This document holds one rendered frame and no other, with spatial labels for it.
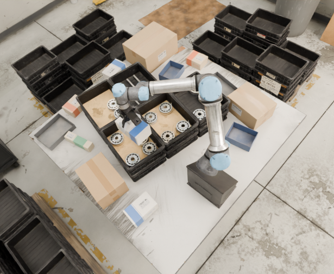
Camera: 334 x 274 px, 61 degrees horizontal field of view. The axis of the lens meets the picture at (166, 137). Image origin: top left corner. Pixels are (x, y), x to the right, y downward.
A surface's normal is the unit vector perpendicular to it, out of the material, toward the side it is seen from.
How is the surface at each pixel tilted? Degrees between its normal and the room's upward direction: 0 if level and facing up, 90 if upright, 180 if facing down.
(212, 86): 46
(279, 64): 0
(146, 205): 0
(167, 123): 0
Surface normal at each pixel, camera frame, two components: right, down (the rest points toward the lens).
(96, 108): -0.08, -0.52
